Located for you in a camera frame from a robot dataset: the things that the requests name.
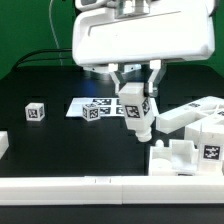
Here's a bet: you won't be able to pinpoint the white front barrier rail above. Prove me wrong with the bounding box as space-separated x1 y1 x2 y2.
0 176 224 205

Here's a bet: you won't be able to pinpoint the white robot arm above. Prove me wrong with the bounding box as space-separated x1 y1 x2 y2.
72 0 220 97

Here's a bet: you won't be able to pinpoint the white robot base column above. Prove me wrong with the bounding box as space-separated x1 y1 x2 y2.
83 63 118 80

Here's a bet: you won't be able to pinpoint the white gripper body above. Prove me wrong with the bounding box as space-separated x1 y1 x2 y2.
72 0 216 66

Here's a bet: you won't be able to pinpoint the white chair back assembly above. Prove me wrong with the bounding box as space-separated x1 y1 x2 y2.
156 96 224 145

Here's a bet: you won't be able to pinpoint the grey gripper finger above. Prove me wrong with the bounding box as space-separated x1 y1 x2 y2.
108 63 125 94
144 60 166 98

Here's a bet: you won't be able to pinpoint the small white tagged block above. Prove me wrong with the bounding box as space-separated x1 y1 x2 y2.
25 103 45 121

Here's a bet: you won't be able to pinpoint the black cables at base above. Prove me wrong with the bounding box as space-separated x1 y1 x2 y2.
11 0 74 72

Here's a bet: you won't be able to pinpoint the white tagged cube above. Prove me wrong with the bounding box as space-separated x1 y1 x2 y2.
82 103 100 121

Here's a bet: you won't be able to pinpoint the white chair seat frame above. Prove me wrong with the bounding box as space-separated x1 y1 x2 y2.
148 139 223 176

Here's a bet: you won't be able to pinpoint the white sheet with tags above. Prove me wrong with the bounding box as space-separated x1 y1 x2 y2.
65 96 160 118

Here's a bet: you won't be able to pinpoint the white part at left edge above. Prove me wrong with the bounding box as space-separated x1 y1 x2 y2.
0 131 9 159

